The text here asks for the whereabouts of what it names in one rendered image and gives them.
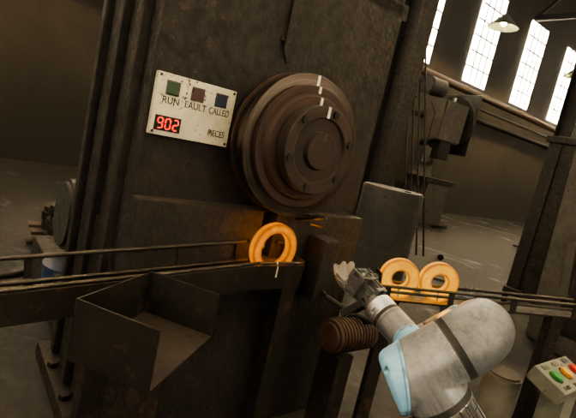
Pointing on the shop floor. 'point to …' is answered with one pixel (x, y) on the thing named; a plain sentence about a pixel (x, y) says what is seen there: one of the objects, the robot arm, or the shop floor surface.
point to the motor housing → (336, 363)
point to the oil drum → (386, 225)
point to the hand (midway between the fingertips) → (336, 268)
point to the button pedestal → (553, 391)
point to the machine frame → (214, 170)
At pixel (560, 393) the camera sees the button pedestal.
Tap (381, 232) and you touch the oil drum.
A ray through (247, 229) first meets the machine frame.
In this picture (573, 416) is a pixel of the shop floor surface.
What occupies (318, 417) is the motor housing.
